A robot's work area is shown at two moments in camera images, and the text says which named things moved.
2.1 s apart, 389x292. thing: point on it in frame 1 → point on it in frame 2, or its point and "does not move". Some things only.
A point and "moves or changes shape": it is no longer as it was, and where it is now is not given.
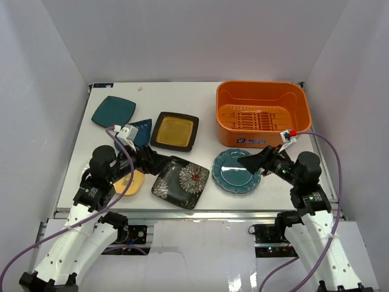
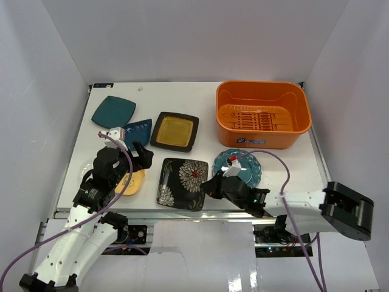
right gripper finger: (253, 163) → (214, 187)
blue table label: (103, 85) does not move
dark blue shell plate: (143, 137) does not move
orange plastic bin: (253, 114) does not move
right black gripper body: (277, 164) → (224, 194)
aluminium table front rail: (203, 215) does not move
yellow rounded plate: (121, 185) does not move
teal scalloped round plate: (231, 176) does not move
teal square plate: (113, 111) does not move
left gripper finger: (157, 168) → (145, 161)
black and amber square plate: (175, 131) does not move
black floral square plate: (182, 182) moves or changes shape
